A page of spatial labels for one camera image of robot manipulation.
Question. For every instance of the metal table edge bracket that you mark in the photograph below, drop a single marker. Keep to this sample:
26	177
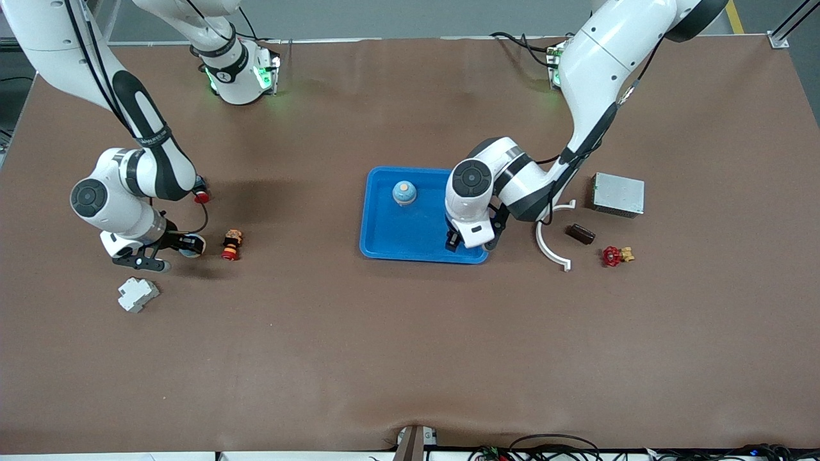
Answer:
413	445

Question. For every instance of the grey metal power supply box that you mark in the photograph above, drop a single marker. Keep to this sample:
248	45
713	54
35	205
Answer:
618	195

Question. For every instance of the red yellow emergency stop button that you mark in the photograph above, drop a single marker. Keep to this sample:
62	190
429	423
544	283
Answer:
231	246

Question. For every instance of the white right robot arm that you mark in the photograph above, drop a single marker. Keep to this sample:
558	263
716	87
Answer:
51	38

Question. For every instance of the aluminium frame corner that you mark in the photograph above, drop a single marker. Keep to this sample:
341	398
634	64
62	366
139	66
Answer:
779	41

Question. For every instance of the white circuit breaker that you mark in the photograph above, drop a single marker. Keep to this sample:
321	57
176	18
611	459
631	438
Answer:
136	294

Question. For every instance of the blue plastic tray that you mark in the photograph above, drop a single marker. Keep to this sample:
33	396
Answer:
410	224

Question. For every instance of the dark brown cylindrical capacitor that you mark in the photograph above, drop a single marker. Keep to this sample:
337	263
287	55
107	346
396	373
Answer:
581	234

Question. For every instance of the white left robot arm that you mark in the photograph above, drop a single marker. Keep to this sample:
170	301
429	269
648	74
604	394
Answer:
608	51

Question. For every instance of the white curved plastic bracket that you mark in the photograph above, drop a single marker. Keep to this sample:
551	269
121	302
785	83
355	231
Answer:
538	243

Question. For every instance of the light blue desk bell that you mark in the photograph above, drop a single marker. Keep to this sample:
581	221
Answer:
195	253
404	192

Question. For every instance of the red pushbutton black body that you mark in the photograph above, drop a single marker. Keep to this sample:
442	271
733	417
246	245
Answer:
202	196

